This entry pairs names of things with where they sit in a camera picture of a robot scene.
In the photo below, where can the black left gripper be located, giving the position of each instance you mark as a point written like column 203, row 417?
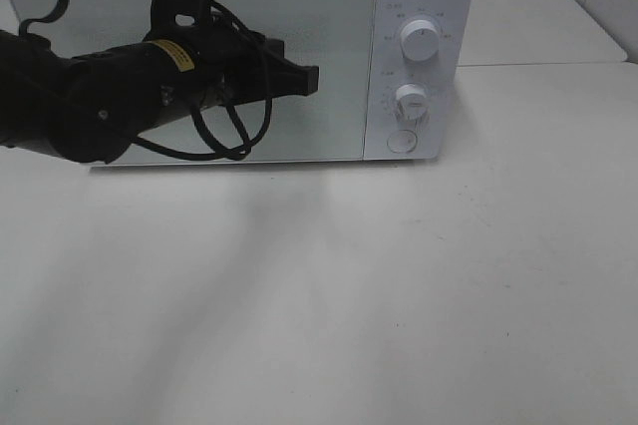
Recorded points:
column 213, row 51

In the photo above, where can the white microwave door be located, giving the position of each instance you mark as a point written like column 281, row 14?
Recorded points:
column 335, row 35

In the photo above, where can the white microwave knob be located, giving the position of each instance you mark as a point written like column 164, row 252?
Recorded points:
column 412, row 101
column 420, row 39

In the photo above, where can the round door release button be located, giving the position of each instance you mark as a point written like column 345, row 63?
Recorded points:
column 402, row 142

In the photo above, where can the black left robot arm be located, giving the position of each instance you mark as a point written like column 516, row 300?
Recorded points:
column 175, row 93

